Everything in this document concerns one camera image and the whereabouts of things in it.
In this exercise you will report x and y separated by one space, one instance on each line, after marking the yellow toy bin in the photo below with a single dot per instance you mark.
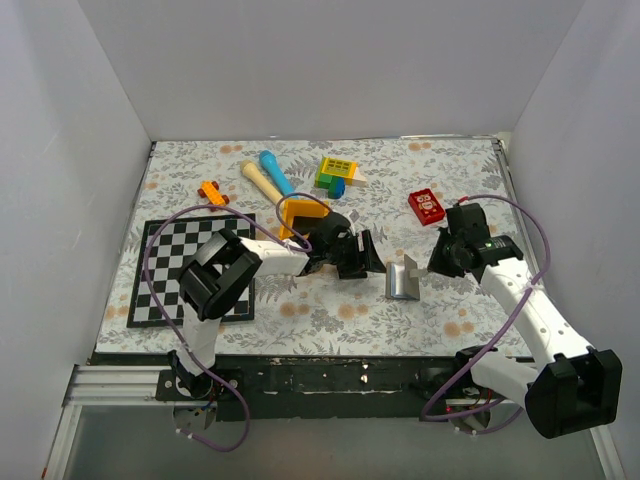
291 207

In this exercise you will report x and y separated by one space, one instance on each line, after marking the aluminium frame rail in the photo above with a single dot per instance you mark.
104 386

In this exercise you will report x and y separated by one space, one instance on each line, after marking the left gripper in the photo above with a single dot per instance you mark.
358 270

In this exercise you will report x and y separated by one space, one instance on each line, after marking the grey card holder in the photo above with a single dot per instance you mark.
402 280

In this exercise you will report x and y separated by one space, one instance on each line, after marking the cream wooden pin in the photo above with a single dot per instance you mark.
251 172

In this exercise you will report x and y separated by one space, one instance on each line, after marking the black card in bin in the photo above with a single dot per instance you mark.
304 225

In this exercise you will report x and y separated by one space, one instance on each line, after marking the black white chessboard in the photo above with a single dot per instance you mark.
178 241

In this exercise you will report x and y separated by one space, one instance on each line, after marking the orange toy car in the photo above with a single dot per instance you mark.
209 190

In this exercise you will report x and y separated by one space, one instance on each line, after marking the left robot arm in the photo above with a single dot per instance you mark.
212 281

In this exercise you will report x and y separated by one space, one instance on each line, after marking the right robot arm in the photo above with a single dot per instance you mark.
536 360

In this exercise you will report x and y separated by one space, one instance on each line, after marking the red owl block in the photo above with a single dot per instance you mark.
426 207

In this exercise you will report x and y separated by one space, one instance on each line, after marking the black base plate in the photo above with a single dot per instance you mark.
284 387

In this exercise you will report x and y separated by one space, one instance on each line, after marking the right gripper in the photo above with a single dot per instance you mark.
436 264

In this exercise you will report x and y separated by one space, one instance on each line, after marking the colourful block house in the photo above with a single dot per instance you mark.
334 175

